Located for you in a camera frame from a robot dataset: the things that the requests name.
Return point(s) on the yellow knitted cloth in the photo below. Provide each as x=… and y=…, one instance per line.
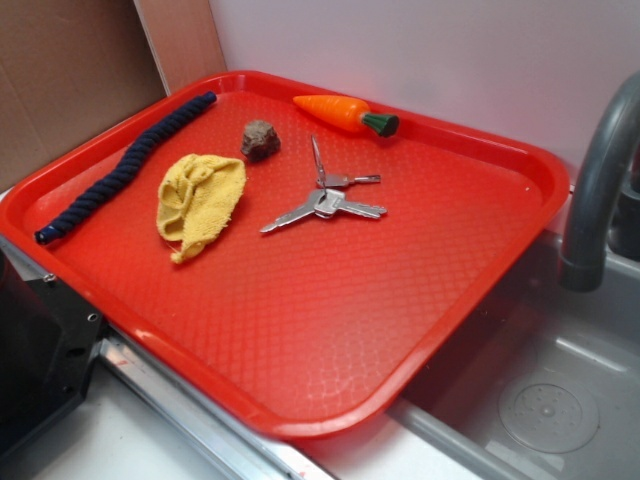
x=196, y=200

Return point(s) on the grey toy faucet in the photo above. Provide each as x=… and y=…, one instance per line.
x=604, y=211

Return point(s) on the orange toy carrot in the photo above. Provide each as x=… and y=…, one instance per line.
x=348, y=113

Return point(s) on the brown rock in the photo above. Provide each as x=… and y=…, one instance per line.
x=259, y=141

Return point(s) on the grey plastic sink basin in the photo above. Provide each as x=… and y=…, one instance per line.
x=538, y=382

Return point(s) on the brown cardboard panel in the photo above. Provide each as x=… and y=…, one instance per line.
x=72, y=69

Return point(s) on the red plastic tray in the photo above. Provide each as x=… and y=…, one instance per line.
x=311, y=329

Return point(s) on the silver keys on ring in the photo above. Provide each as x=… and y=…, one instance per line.
x=324, y=202

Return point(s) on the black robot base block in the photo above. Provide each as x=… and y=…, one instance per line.
x=49, y=340

